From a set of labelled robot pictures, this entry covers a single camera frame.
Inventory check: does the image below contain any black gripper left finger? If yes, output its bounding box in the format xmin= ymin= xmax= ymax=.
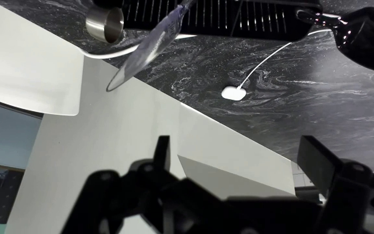
xmin=61 ymin=134 xmax=223 ymax=234

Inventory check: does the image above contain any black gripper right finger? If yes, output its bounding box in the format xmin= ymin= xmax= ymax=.
xmin=296 ymin=134 xmax=374 ymax=234

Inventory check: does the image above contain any black spoon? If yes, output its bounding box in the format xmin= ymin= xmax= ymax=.
xmin=296 ymin=6 xmax=374 ymax=75

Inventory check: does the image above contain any black slotted cutlery basket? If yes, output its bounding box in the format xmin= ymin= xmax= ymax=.
xmin=91 ymin=0 xmax=323 ymax=43

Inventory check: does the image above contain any small metal cup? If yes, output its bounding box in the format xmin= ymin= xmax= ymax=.
xmin=84 ymin=6 xmax=126 ymax=46

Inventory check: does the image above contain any thin white charger cable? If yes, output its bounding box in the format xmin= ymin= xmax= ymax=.
xmin=219 ymin=41 xmax=295 ymax=103

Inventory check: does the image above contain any thick white power cable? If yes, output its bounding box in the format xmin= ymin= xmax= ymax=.
xmin=79 ymin=28 xmax=341 ymax=62

